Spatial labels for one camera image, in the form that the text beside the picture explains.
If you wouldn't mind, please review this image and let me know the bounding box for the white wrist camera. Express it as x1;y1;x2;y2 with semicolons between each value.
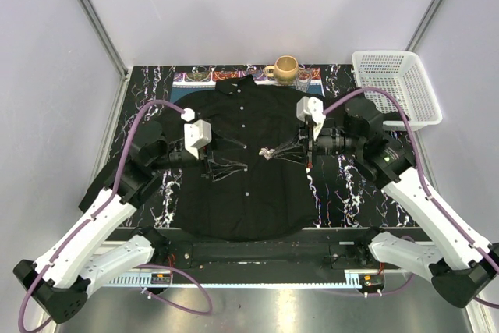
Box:
296;97;326;139
183;119;212;159

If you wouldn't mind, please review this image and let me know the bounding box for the blue patterned placemat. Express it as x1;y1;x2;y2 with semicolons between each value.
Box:
167;68;328;178

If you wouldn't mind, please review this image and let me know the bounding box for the tan ceramic mug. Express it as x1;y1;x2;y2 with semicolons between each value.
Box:
263;55;299;86

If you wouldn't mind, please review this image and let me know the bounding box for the clear drinking glass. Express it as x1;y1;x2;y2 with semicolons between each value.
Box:
295;70;313;93

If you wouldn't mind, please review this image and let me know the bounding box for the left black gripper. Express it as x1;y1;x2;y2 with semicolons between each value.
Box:
150;119;248;179

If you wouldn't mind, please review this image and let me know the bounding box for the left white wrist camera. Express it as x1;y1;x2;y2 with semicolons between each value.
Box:
183;119;212;159

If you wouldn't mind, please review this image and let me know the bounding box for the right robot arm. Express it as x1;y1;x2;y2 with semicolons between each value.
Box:
274;97;498;308

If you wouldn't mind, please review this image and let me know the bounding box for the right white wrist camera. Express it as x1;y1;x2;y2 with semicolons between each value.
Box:
296;97;326;139

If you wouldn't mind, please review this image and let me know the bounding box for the black button shirt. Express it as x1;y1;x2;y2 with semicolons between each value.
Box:
77;75;406;243

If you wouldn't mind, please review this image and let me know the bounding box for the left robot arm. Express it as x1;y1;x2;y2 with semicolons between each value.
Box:
13;120;231;324

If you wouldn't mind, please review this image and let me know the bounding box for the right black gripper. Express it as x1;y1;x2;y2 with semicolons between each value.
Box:
271;119;362;168

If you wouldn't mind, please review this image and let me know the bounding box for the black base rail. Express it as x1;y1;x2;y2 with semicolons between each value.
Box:
132;226;402;285

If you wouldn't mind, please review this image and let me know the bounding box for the white plastic basket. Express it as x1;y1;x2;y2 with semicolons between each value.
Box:
352;50;443;132

